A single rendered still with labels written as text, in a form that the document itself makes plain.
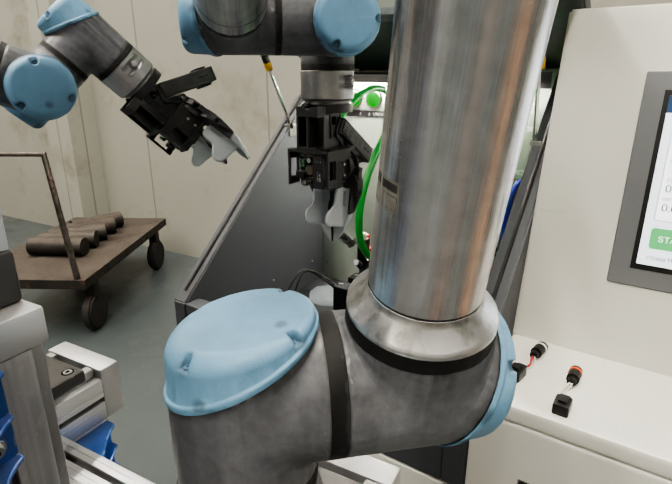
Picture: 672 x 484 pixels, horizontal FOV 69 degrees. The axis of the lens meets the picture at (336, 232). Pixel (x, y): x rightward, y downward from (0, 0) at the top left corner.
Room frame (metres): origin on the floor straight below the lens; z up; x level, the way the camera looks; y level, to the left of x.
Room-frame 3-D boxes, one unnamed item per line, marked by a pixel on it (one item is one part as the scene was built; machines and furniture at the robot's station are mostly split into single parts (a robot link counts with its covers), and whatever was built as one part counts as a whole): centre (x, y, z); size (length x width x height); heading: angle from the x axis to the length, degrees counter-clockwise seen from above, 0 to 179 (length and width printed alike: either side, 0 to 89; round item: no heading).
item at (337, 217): (0.72, 0.00, 1.24); 0.06 x 0.03 x 0.09; 146
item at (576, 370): (0.64, -0.35, 0.99); 0.12 x 0.02 x 0.02; 145
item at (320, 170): (0.72, 0.02, 1.34); 0.09 x 0.08 x 0.12; 146
